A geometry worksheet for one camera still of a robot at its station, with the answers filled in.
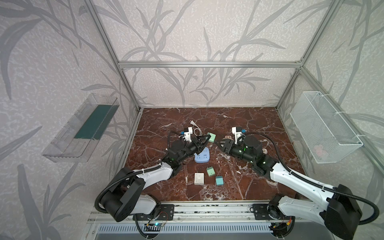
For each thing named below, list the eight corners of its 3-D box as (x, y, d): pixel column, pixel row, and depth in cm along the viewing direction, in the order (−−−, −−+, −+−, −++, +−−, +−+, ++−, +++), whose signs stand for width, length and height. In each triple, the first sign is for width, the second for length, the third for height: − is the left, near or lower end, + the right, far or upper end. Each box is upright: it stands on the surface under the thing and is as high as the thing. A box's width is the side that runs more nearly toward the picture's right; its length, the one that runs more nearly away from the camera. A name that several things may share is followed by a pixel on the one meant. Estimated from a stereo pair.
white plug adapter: (194, 184, 84) (193, 183, 82) (194, 174, 88) (194, 172, 86) (204, 184, 84) (204, 183, 82) (204, 174, 88) (204, 172, 86)
